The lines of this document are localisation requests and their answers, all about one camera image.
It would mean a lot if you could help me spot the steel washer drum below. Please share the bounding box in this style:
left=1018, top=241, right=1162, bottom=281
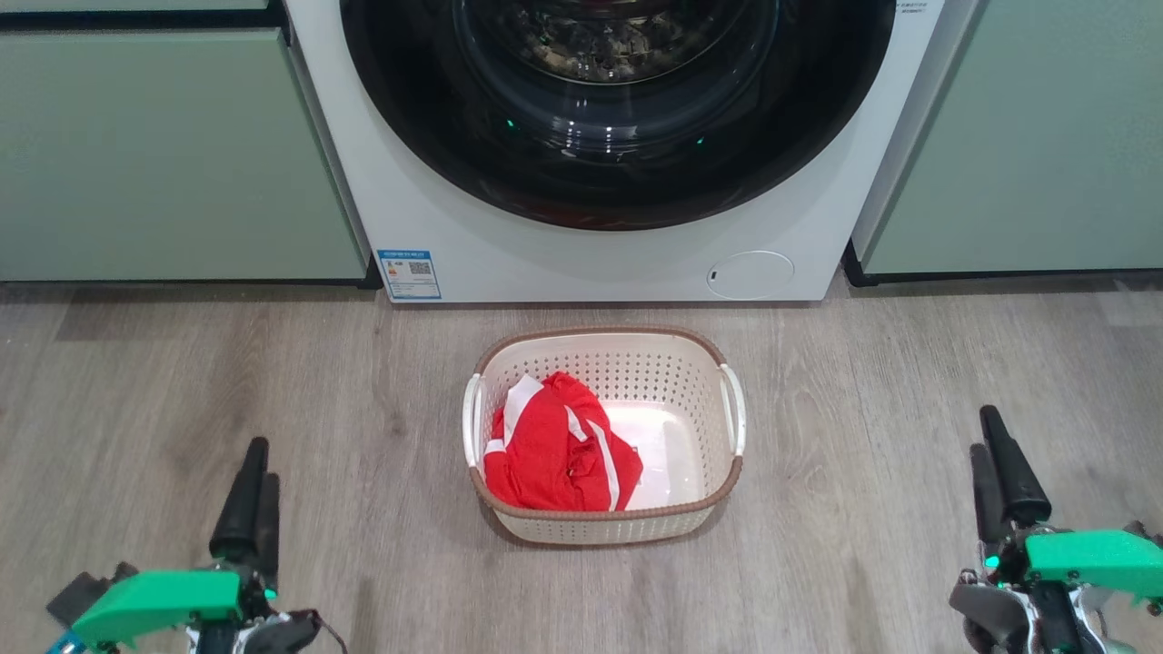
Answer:
left=495, top=0, right=728, bottom=84

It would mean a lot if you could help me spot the red and white garment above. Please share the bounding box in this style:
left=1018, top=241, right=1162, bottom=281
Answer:
left=483, top=371, right=644, bottom=512

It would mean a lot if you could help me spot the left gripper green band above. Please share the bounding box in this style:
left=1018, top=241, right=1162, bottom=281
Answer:
left=71, top=438, right=281, bottom=654

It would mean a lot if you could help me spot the white front-load washing machine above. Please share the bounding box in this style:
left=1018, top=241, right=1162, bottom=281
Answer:
left=283, top=0, right=950, bottom=303

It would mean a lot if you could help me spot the cream perforated laundry basket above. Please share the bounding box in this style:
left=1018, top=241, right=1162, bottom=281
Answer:
left=462, top=325, right=748, bottom=546

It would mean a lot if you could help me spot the washing machine glass door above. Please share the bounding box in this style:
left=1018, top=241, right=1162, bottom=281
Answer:
left=339, top=0, right=898, bottom=232

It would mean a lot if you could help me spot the pale green cabinet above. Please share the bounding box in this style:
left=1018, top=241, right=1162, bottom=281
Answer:
left=859, top=0, right=1163, bottom=275
left=0, top=27, right=369, bottom=282

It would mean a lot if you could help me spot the blue energy label sticker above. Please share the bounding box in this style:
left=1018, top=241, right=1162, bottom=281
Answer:
left=376, top=250, right=442, bottom=302

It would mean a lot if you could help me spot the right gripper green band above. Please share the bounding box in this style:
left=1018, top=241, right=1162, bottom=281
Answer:
left=969, top=405, right=1163, bottom=654

